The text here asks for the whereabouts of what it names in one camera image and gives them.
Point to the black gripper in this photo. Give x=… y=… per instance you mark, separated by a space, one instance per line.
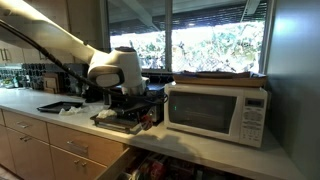
x=141 y=104

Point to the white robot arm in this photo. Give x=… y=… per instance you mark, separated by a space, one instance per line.
x=50 y=33

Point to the red packet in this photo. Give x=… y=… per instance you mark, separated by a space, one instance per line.
x=158 y=169

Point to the wide wooden drawer front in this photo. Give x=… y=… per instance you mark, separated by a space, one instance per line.
x=100 y=150

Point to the open wooden drawer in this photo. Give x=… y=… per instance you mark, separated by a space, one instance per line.
x=113 y=166

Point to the small wooden drawer front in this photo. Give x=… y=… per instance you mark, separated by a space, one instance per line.
x=36 y=128

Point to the grey toaster oven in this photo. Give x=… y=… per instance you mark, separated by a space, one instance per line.
x=157 y=111

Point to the white crumpled cloth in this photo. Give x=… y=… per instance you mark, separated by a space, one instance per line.
x=106 y=113

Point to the white microwave oven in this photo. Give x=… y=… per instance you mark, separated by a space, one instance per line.
x=200 y=111

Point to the white crumpled paper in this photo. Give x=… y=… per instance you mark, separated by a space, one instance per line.
x=70 y=111

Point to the wooden tray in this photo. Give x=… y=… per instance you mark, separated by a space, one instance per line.
x=220 y=80

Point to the black baking tray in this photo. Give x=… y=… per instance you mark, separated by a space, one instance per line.
x=53 y=106

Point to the wooden cutting board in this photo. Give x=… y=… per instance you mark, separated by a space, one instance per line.
x=51 y=83

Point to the beige upper cabinet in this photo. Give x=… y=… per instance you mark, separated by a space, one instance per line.
x=85 y=20

